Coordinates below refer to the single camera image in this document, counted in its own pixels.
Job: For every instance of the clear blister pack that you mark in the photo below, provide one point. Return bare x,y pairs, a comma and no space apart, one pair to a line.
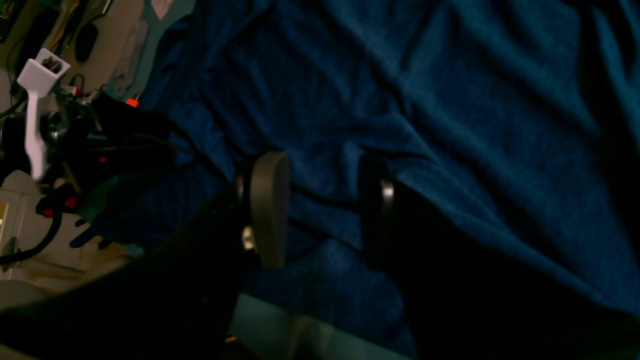
130,57

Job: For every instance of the dark blue t-shirt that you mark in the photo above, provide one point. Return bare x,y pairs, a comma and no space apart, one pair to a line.
518,119

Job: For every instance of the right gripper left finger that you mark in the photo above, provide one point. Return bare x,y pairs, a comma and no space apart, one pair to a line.
177,301

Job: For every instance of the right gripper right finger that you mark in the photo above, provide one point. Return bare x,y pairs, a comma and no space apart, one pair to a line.
466,301

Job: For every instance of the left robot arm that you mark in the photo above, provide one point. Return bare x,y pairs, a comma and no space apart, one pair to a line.
32,212

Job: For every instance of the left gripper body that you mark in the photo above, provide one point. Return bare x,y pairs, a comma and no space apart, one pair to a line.
102,137

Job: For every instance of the light blue table cloth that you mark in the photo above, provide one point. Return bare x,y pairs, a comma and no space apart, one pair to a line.
242,77

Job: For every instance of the black computer mouse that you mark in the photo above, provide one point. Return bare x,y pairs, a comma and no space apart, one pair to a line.
85,42

